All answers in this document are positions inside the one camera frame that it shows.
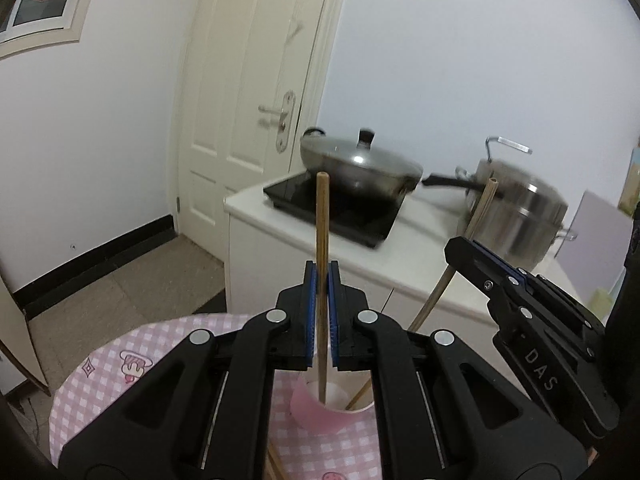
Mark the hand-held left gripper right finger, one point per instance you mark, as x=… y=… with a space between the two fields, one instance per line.
x=335 y=320

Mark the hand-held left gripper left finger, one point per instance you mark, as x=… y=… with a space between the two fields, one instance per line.
x=311 y=320

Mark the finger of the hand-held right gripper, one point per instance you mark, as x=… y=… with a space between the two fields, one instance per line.
x=500 y=260
x=470 y=260

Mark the wooden chopstick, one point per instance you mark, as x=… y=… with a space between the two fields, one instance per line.
x=433 y=295
x=275 y=465
x=322 y=285

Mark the pink cup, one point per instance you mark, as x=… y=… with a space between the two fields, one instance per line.
x=315 y=415

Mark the stainless steel steamer pot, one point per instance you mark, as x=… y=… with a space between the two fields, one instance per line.
x=520 y=220

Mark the white kitchen cabinet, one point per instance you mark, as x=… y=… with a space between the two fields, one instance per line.
x=280 y=270

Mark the pale green cup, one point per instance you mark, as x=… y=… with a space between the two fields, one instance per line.
x=600 y=310

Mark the pale lavender board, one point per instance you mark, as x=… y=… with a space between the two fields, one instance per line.
x=595 y=240

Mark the black induction cooktop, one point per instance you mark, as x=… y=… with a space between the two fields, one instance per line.
x=300 y=200

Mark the wok with glass lid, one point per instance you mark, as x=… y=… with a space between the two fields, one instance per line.
x=350 y=175

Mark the beige bottle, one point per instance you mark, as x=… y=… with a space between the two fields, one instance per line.
x=631 y=185

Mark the glass wok lid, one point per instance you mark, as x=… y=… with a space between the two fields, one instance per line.
x=350 y=152

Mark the pink checkered tablecloth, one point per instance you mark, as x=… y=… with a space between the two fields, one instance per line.
x=125 y=385

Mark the white panelled door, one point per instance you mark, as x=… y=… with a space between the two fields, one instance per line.
x=240 y=85

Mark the white door hook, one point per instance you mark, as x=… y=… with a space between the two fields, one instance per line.
x=297 y=27

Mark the small beige side cabinet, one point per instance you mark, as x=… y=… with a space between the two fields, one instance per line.
x=20 y=340

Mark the white framed window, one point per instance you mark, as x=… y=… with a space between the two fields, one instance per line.
x=50 y=25

